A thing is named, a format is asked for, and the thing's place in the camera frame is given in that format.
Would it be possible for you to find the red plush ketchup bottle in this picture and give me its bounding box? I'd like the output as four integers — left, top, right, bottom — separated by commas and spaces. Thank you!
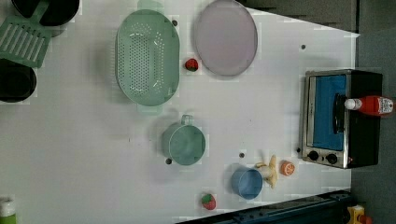
345, 95, 394, 117

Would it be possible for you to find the black toaster oven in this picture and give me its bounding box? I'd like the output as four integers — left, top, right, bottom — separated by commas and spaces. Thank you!
301, 69, 383, 169

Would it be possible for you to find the green mug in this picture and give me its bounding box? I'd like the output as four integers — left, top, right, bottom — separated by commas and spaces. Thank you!
162, 115, 206, 166

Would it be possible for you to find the small strawberry near plate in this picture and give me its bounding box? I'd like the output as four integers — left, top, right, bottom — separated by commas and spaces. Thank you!
185, 58, 199, 72

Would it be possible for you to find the lilac round plate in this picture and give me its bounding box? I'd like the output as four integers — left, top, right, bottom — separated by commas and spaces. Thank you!
193, 0, 258, 77

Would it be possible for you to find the green oval colander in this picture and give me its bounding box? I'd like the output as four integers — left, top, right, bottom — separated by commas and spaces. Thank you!
115, 0, 180, 116

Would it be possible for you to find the blue cup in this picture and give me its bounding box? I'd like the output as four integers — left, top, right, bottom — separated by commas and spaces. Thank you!
231, 166, 263, 200

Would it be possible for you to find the strawberry near table edge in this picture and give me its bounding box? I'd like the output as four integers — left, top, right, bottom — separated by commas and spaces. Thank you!
201, 194, 217, 210

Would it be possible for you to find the plush peeled banana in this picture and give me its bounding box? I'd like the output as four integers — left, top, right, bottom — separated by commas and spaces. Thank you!
255, 155, 278, 189

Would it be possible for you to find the orange slice toy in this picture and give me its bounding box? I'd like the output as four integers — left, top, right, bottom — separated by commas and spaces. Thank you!
280, 161, 295, 176

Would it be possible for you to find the black round container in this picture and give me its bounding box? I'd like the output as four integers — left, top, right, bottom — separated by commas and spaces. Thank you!
11, 0, 80, 26

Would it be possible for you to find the black cylindrical cup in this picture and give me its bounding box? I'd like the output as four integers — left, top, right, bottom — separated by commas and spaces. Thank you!
0, 59, 36, 103

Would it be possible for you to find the green slotted dish rack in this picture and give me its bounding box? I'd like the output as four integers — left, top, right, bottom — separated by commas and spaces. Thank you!
0, 0, 51, 68

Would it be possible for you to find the yellow red toy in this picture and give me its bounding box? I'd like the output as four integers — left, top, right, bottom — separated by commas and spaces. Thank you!
347, 205, 373, 224

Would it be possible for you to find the green white bottle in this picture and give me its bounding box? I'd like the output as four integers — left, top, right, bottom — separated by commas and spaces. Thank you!
0, 198, 17, 224

